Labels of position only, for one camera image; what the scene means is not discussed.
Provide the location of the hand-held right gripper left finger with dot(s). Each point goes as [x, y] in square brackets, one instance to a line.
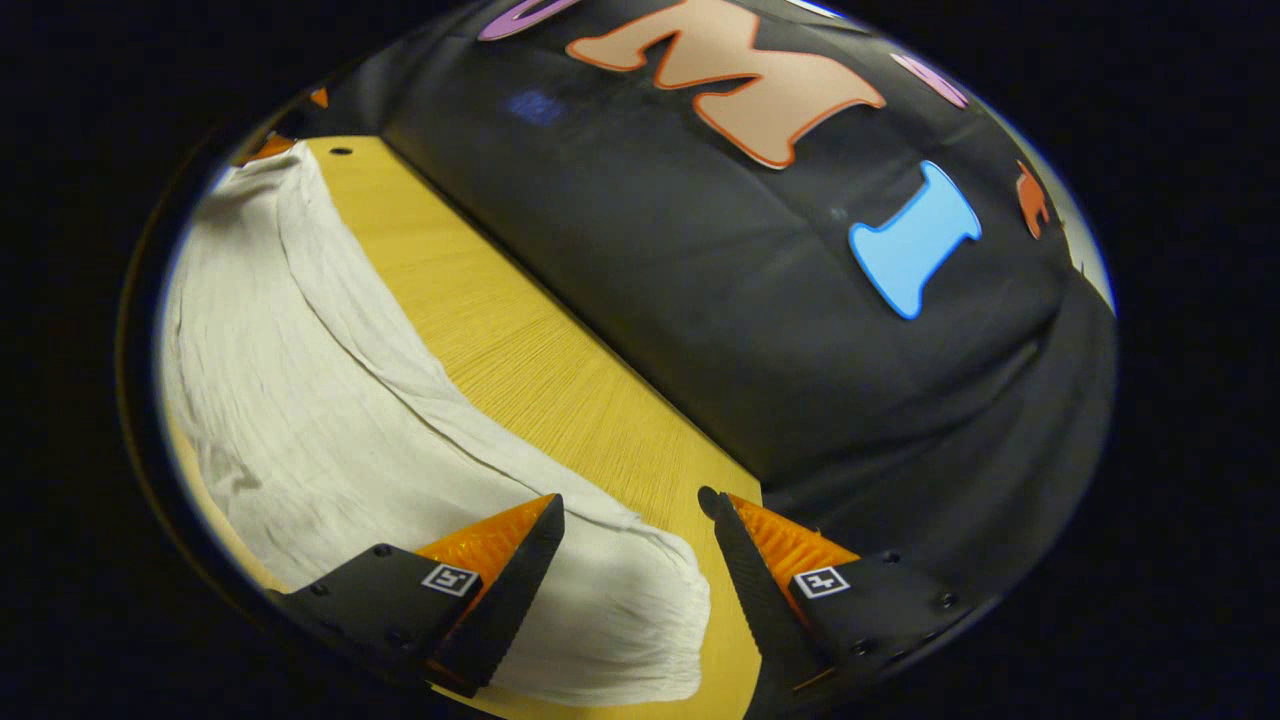
[515, 590]

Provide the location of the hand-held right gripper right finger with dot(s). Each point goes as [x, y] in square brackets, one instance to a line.
[755, 590]

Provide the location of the black backdrop cloth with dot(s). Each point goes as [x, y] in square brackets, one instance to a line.
[700, 300]

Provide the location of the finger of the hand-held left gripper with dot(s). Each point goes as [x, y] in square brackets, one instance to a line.
[268, 148]

